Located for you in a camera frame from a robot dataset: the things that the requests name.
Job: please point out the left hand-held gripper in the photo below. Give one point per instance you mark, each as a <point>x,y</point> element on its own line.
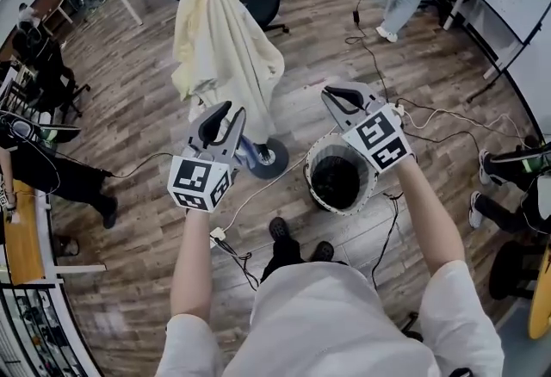
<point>196,181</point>

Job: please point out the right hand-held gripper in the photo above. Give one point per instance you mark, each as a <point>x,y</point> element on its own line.
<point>381,138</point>

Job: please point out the black clothes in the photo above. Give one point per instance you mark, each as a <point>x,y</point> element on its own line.
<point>336,183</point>

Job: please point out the cream yellow clothes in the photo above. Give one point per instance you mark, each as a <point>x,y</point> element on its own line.
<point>224,44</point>

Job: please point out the white round laundry basket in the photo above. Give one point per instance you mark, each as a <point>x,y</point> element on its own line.
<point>370,186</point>

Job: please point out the person's right forearm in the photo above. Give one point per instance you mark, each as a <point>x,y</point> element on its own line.
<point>426,216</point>

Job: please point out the person's left forearm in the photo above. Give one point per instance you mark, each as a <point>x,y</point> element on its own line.
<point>193,263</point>

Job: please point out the clothes rack with round base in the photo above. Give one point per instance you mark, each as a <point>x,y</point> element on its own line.
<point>269,158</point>

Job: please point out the white power strip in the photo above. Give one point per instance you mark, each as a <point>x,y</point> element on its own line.
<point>218,235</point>
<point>399,109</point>

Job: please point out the person's left black shoe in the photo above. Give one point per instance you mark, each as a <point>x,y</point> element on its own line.
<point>279,228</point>

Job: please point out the person's black shoe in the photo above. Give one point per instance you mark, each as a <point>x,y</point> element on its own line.
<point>323,251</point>
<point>279,228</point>

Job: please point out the person's black trousers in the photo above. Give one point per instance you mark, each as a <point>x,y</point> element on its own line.
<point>284,257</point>

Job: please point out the person's right black shoe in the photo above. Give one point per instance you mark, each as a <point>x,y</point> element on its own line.
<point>323,251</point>

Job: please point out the person's white shirt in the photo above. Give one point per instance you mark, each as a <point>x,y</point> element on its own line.
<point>327,323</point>

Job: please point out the wooden side desk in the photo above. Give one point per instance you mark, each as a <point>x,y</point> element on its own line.
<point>21,237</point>

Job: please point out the black round stool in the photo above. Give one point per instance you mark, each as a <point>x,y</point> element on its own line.
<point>514,270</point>

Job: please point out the yellow curved board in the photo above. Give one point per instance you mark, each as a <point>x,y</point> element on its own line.
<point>541,293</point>

